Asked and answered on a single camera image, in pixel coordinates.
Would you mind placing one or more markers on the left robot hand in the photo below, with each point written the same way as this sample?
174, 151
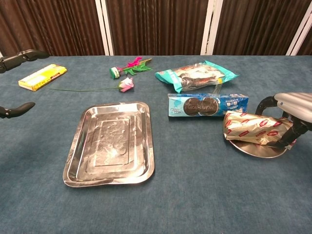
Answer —
24, 56

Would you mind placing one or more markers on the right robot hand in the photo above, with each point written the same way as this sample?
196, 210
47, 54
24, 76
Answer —
295, 102

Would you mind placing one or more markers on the gold red snack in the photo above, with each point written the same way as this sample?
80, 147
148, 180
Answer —
248, 126

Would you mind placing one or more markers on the blue cookie box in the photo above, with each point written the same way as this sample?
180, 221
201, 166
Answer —
195, 107

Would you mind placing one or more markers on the yellow flat box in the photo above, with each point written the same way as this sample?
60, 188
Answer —
41, 76

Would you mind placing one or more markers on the brown slatted screen panel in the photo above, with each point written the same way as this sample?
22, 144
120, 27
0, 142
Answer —
256, 24
48, 24
158, 24
307, 46

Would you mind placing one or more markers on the round steel plate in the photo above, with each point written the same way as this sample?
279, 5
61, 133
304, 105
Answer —
256, 151

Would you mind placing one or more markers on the magenta feather artificial flower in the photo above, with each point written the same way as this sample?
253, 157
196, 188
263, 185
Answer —
114, 72

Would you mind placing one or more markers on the pink artificial rose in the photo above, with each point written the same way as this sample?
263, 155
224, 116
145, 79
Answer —
126, 84

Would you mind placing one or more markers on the rectangular steel tray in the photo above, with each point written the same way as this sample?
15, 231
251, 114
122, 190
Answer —
109, 146

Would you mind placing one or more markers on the teal snack bag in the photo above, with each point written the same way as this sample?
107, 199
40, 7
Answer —
170, 76

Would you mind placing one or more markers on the blue felt table cover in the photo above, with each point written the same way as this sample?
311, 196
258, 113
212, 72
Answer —
182, 195

